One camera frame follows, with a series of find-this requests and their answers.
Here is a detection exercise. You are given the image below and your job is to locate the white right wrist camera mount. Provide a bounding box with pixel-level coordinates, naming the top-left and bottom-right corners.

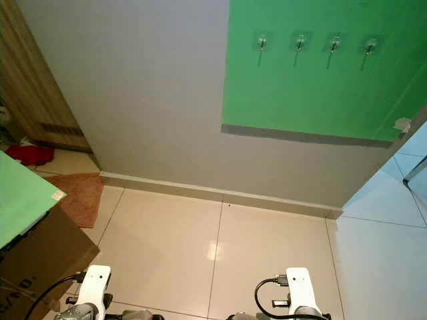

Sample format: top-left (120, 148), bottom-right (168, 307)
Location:
top-left (285, 267), bottom-right (323, 313)

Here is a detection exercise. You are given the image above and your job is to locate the green wall board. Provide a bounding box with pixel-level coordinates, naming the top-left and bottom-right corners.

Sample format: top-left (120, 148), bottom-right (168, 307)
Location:
top-left (221, 0), bottom-right (427, 145)

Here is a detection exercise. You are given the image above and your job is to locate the brown cardboard box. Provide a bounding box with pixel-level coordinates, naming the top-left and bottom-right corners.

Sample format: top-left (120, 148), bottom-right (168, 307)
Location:
top-left (0, 203), bottom-right (101, 320)

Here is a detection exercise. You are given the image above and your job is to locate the red cloth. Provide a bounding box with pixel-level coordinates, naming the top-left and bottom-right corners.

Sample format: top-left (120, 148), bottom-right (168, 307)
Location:
top-left (23, 143), bottom-right (55, 167)

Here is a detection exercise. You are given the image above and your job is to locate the white board corner clip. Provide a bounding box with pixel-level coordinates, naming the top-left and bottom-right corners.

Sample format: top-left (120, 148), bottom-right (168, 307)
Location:
top-left (394, 117), bottom-right (412, 133)

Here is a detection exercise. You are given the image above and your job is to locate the clear adhesive metal wall hook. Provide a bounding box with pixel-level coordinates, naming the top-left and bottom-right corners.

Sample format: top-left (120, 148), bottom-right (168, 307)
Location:
top-left (360, 35), bottom-right (382, 72)
top-left (254, 32), bottom-right (272, 67)
top-left (291, 32), bottom-right (310, 67)
top-left (326, 32), bottom-right (346, 70)

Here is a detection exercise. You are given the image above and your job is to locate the brown floor mat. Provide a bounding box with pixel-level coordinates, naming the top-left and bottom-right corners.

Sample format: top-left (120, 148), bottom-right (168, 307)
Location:
top-left (43, 173), bottom-right (106, 229)

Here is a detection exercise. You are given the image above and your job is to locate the grey wall baseboard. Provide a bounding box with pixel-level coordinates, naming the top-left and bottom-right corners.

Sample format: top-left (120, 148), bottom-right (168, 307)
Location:
top-left (99, 171), bottom-right (345, 220)

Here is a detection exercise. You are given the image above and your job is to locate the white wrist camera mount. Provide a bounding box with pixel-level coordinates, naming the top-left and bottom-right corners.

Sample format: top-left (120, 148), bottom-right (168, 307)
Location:
top-left (77, 265), bottom-right (112, 309)
top-left (285, 267), bottom-right (323, 313)

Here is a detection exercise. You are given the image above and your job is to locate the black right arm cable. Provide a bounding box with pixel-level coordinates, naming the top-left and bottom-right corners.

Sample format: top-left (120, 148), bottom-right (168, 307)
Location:
top-left (254, 275), bottom-right (292, 318)

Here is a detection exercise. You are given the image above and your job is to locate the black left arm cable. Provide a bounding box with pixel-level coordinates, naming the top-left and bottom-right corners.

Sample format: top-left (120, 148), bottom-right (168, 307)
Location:
top-left (24, 271), bottom-right (89, 320)

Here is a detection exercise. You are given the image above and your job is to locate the green table board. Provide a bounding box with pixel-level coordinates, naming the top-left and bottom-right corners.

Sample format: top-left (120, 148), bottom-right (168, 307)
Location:
top-left (0, 150), bottom-right (68, 249)

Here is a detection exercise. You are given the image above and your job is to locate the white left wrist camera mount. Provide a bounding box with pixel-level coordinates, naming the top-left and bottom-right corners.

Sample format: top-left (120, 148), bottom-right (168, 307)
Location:
top-left (77, 265), bottom-right (112, 309)

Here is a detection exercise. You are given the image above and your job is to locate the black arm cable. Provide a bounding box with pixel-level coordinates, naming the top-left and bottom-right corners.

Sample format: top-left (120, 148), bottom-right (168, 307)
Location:
top-left (24, 271), bottom-right (89, 320)
top-left (254, 275), bottom-right (292, 318)

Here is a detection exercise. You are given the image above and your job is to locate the wooden cabinet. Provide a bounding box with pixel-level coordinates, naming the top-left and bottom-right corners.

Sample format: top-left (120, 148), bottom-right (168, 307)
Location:
top-left (0, 0), bottom-right (95, 153)

